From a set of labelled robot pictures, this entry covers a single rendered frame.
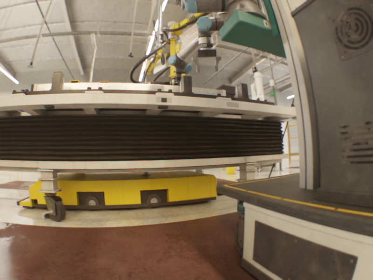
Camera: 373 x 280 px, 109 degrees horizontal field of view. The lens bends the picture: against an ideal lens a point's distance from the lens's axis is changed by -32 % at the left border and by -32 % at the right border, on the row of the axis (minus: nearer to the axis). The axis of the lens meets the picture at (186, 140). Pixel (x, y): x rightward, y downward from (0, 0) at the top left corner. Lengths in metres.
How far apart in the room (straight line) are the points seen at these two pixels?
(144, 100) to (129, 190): 0.77
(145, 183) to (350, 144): 1.48
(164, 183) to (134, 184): 0.25
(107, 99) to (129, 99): 0.13
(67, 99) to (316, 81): 1.21
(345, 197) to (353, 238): 0.11
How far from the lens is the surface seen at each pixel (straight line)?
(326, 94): 0.50
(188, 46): 1.63
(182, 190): 1.72
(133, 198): 1.66
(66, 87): 1.53
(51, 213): 1.50
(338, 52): 0.51
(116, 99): 1.21
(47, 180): 1.47
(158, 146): 1.50
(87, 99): 1.23
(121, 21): 14.43
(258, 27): 0.82
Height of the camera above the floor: 0.45
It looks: 5 degrees up
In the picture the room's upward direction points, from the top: 2 degrees counter-clockwise
